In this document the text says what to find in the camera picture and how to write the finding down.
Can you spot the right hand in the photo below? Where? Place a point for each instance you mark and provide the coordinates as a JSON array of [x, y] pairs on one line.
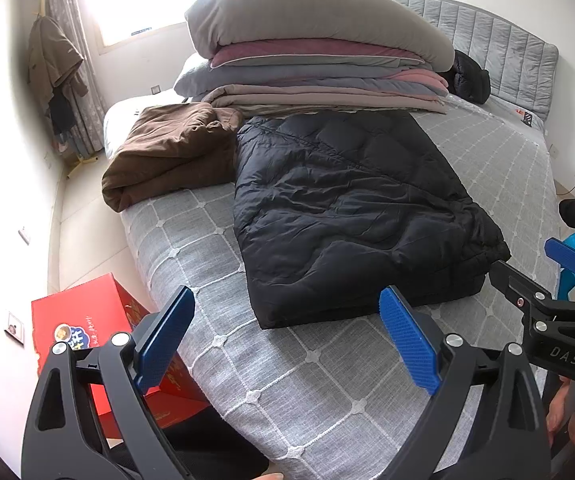
[[555, 416]]

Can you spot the grey curtain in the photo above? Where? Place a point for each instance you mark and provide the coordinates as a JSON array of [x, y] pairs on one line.
[[67, 13]]

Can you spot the brown folded garment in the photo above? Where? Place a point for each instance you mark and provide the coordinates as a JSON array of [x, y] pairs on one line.
[[172, 147]]

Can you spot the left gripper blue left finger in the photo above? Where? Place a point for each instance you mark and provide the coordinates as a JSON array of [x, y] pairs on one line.
[[157, 337]]

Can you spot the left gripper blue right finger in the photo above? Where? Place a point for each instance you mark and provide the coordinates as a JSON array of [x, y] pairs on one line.
[[414, 347]]

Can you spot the grey padded headboard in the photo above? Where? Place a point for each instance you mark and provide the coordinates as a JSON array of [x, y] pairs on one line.
[[521, 65]]

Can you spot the black quilted puffer jacket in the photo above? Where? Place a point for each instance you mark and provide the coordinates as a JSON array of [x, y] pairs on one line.
[[331, 208]]

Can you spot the white pillow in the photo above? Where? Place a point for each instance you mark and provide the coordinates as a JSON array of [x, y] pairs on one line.
[[121, 117]]

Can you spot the left hand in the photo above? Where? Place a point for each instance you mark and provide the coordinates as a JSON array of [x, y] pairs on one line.
[[271, 476]]

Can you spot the coat rack with clothes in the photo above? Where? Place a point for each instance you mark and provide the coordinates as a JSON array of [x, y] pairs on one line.
[[57, 81]]

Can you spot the black bag by headboard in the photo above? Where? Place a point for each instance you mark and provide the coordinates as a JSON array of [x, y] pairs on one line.
[[467, 80]]

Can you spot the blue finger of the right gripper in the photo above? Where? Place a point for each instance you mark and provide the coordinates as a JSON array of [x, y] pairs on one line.
[[563, 254]]

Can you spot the stack of folded quilts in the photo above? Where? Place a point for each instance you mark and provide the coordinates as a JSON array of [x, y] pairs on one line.
[[278, 57]]

